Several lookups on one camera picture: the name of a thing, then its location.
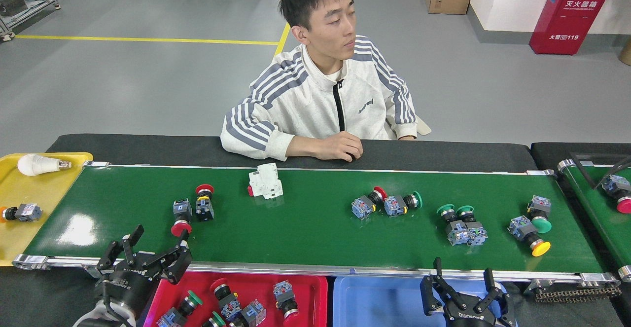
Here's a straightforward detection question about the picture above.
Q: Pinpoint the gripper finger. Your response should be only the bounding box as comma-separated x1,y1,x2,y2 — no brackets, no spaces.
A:
472,268,517,327
96,225,145,273
420,257,464,318
142,229,193,285

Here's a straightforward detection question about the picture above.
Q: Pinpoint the red plastic tray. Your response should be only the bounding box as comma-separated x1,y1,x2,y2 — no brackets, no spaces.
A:
143,271,328,327

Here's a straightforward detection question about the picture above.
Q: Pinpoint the black guide bracket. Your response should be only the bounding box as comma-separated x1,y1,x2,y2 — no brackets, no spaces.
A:
573,152,631,189

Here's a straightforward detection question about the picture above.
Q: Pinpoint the orange push button switch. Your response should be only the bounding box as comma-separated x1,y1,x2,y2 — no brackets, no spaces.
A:
0,204,43,223

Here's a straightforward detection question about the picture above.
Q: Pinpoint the yellow plastic tray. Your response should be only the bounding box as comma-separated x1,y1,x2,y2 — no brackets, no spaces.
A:
0,152,94,267

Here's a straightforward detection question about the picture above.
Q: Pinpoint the conveyor drive chain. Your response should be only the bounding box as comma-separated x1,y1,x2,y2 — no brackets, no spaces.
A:
535,286,623,303

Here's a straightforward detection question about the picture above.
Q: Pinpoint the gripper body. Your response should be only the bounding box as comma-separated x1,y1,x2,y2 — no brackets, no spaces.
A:
99,255,161,310
444,301,499,327

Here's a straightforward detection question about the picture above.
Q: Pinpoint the person's right hand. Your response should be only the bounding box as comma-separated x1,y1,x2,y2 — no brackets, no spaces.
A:
312,131,364,162

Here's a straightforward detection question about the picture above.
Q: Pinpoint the person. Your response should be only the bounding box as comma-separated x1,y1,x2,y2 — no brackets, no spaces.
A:
220,0,419,162

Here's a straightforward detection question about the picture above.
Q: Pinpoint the yellow push button switch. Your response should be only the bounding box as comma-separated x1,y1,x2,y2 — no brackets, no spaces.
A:
508,215,552,257

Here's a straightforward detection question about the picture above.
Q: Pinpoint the red fire extinguisher cabinet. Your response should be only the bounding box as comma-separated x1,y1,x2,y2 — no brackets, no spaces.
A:
529,0,615,55

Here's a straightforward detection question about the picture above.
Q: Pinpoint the white light bulb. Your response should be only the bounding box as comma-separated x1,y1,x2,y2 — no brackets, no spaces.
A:
17,153,72,177

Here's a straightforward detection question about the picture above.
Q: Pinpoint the dark grey case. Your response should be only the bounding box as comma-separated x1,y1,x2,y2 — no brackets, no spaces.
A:
0,0,28,17

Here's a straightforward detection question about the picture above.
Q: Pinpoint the white circuit breaker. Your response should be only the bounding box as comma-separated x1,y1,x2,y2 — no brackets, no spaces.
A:
248,163,284,200

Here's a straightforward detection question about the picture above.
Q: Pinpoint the green conveyor belt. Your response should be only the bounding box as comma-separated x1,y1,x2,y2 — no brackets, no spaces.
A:
557,158,631,283
12,161,623,293

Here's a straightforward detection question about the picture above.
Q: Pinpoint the blue plastic tray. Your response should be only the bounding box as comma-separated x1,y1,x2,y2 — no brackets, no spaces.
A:
333,276,518,327

